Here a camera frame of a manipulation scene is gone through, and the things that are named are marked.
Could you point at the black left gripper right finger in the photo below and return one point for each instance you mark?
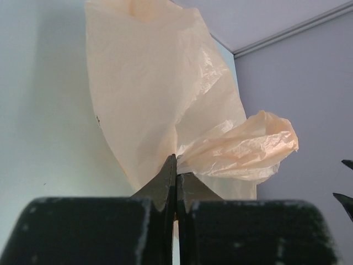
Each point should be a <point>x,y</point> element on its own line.
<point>217,231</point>

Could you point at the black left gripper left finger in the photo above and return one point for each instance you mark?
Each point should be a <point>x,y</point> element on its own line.
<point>99,230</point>

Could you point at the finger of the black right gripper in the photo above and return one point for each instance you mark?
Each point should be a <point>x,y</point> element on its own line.
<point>346,202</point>
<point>348,163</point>

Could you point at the banana print plastic bag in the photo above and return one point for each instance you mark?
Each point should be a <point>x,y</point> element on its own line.
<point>160,87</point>

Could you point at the aluminium right corner post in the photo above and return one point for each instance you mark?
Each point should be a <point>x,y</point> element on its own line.
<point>296,29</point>

